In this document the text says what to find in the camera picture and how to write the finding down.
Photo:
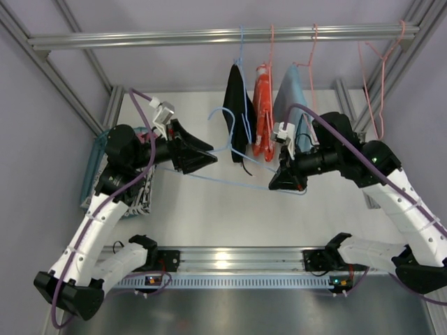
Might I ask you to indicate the slotted cable duct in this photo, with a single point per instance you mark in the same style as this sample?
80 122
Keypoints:
238 281

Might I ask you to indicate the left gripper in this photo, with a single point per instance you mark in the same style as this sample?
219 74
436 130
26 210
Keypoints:
175 148

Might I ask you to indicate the blue wire hanger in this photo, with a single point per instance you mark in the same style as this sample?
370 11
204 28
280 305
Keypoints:
229 147
239 62

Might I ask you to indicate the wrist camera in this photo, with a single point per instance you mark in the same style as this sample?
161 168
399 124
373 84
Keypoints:
284 134
163 112

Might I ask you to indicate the aluminium frame right post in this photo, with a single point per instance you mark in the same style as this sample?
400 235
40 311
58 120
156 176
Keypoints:
426 16

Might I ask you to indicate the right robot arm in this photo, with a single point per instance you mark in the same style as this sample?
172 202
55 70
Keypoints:
420 262

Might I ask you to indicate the aluminium frame left post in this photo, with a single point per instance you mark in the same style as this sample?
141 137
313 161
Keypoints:
17 30

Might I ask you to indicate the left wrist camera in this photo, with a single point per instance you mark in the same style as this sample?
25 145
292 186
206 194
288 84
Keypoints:
163 112

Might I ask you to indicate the pink camouflage trousers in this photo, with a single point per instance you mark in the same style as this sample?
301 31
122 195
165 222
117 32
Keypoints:
143 134

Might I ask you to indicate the teal plastic basket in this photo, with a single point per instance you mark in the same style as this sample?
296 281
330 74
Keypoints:
97 162

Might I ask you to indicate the pink wire hanger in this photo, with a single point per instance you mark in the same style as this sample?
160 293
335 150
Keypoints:
309 65
379 132

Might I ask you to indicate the salmon wire hanger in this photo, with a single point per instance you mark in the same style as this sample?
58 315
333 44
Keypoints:
270 63

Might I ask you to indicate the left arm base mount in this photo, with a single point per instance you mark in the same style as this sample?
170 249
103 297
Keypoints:
163 260

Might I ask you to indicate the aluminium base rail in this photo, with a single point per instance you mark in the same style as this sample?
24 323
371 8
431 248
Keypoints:
194 260

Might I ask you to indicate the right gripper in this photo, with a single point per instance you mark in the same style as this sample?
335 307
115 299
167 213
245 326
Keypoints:
291 167

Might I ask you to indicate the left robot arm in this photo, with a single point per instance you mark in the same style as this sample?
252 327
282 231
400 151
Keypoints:
77 282

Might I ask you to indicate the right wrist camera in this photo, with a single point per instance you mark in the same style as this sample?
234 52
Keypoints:
284 134

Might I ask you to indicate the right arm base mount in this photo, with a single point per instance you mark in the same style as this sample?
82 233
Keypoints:
323 260

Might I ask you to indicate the aluminium hanging rail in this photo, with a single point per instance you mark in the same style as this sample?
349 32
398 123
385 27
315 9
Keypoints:
354 32

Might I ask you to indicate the orange white trousers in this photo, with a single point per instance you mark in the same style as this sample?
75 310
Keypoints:
262 102

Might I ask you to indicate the aluminium frame post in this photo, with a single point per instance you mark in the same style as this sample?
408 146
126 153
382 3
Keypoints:
426 16
17 30

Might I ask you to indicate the black white print trousers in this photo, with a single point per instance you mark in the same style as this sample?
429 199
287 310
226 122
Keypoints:
109 179

